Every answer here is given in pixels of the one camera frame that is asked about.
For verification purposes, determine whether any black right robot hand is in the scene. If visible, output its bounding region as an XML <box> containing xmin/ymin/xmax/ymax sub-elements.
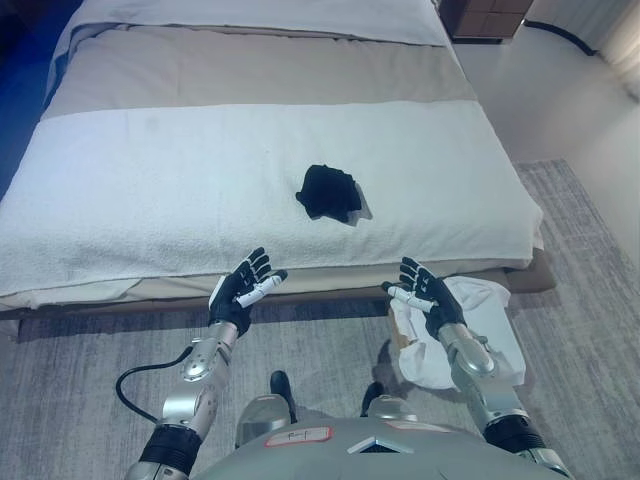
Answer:
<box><xmin>381</xmin><ymin>256</ymin><xmax>469</xmax><ymax>342</ymax></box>

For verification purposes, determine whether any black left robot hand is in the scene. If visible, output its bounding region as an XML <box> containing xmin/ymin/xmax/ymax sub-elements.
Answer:
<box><xmin>207</xmin><ymin>247</ymin><xmax>289</xmax><ymax>337</ymax></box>

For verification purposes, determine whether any black clothes bundle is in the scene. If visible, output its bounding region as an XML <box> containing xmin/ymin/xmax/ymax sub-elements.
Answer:
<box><xmin>294</xmin><ymin>164</ymin><xmax>375</xmax><ymax>229</ymax></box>

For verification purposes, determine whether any basket with white liner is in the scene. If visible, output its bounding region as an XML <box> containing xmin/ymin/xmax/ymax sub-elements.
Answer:
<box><xmin>387</xmin><ymin>274</ymin><xmax>529</xmax><ymax>392</ymax></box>

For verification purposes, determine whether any silver right robot leg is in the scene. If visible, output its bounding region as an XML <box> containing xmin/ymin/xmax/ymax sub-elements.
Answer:
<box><xmin>360</xmin><ymin>382</ymin><xmax>419</xmax><ymax>426</ymax></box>

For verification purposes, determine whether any silver robot leg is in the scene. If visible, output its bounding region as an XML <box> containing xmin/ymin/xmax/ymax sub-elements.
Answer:
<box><xmin>360</xmin><ymin>382</ymin><xmax>419</xmax><ymax>426</ymax></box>
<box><xmin>234</xmin><ymin>369</ymin><xmax>299</xmax><ymax>449</ymax></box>

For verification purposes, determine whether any silver left robot leg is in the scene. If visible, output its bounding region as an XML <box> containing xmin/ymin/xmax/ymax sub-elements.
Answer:
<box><xmin>234</xmin><ymin>369</ymin><xmax>299</xmax><ymax>449</ymax></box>

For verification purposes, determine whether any grey robot torso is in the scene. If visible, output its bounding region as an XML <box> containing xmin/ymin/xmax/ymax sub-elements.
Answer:
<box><xmin>192</xmin><ymin>417</ymin><xmax>556</xmax><ymax>480</ymax></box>

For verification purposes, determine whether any grey carpet rug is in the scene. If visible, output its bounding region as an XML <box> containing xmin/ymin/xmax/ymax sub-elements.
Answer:
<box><xmin>0</xmin><ymin>158</ymin><xmax>640</xmax><ymax>480</ymax></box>

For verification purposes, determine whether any white duvet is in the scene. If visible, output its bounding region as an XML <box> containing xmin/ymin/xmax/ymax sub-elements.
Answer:
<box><xmin>52</xmin><ymin>0</ymin><xmax>448</xmax><ymax>49</ymax></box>

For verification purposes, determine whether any brown wooden nightstand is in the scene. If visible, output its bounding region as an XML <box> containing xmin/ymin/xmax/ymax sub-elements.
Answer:
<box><xmin>439</xmin><ymin>0</ymin><xmax>529</xmax><ymax>44</ymax></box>

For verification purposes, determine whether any light curtain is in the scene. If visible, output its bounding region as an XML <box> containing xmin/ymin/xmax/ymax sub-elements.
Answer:
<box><xmin>602</xmin><ymin>0</ymin><xmax>640</xmax><ymax>96</ymax></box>

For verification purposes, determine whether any brown bed frame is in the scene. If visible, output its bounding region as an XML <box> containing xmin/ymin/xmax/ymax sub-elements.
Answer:
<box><xmin>0</xmin><ymin>247</ymin><xmax>557</xmax><ymax>344</ymax></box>

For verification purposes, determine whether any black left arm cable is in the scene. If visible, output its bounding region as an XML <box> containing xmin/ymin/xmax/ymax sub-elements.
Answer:
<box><xmin>115</xmin><ymin>344</ymin><xmax>194</xmax><ymax>424</ymax></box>

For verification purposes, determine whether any thick black floor cable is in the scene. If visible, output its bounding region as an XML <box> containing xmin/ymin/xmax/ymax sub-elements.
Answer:
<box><xmin>522</xmin><ymin>18</ymin><xmax>609</xmax><ymax>56</ymax></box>

